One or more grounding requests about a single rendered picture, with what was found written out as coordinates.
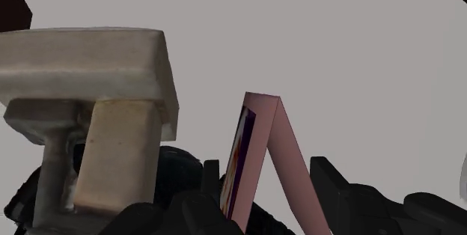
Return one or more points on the pink folding picture frame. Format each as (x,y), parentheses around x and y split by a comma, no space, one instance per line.
(257,146)

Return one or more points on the black rounded object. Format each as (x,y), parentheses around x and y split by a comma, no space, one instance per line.
(178,176)

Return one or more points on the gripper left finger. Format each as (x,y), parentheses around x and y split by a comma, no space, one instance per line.
(197,216)

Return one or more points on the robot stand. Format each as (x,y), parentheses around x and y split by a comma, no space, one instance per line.
(12,11)

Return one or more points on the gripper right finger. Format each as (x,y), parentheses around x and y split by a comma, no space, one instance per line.
(364,208)

